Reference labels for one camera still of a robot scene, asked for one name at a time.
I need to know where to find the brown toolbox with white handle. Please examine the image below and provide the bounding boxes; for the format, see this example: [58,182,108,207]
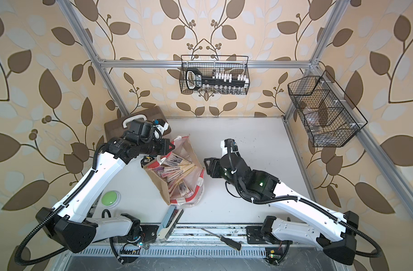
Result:
[104,106,167,143]

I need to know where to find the black handled screwdriver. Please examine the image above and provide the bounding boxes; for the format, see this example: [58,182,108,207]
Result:
[202,228,242,251]

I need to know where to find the grey stapler tool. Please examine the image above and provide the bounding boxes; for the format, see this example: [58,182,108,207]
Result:
[157,205,184,242]

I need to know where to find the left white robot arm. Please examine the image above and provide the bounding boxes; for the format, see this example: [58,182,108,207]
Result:
[14,119,175,266]

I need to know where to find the black wire basket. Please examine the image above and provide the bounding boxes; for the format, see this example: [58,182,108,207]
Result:
[287,71,368,147]
[179,54,251,96]

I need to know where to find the back black wire basket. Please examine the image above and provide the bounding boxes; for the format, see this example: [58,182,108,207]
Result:
[179,54,251,96]

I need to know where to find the green round button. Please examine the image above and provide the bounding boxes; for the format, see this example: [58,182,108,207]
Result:
[101,190,121,208]

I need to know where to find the folding fans in bag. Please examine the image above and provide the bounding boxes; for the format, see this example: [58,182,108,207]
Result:
[153,153,196,196]

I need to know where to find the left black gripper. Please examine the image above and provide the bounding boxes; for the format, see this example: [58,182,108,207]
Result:
[137,137,176,155]

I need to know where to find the black socket set holder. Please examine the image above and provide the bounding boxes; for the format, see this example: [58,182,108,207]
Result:
[182,68,250,91]

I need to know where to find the right black wire basket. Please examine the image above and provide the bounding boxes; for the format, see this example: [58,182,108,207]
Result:
[287,71,368,147]

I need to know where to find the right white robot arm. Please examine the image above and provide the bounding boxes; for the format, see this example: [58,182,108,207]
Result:
[204,138,383,265]

